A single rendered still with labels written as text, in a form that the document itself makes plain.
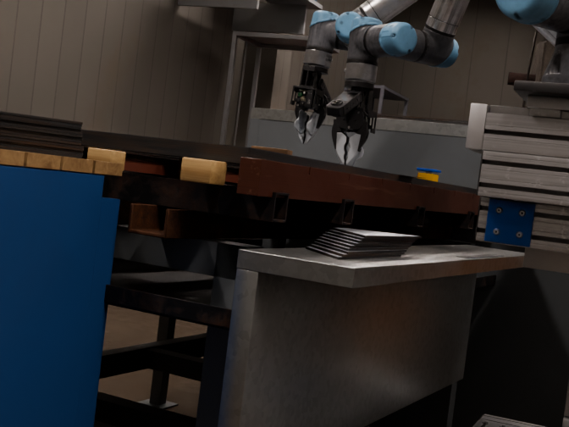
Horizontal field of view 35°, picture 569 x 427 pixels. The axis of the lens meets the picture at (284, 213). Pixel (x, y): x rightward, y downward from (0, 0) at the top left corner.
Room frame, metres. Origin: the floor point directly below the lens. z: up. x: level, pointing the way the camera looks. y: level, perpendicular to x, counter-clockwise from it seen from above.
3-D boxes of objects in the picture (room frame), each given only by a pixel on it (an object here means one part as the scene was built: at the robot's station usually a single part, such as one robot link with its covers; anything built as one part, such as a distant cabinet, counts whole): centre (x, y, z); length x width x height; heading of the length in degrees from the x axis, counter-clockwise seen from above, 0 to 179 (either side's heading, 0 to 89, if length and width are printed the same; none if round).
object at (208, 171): (1.53, 0.14, 0.79); 0.06 x 0.05 x 0.04; 63
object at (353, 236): (1.66, -0.13, 0.70); 0.39 x 0.12 x 0.04; 153
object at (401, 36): (2.11, -0.21, 1.15); 0.11 x 0.11 x 0.08; 32
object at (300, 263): (1.96, -0.32, 0.67); 1.30 x 0.20 x 0.03; 153
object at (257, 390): (2.00, -0.25, 0.48); 1.30 x 0.04 x 0.35; 153
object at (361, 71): (2.19, -0.14, 1.07); 0.08 x 0.08 x 0.05
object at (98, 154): (1.84, 0.37, 0.79); 0.06 x 0.05 x 0.04; 63
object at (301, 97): (2.52, -0.03, 1.06); 0.09 x 0.08 x 0.12; 157
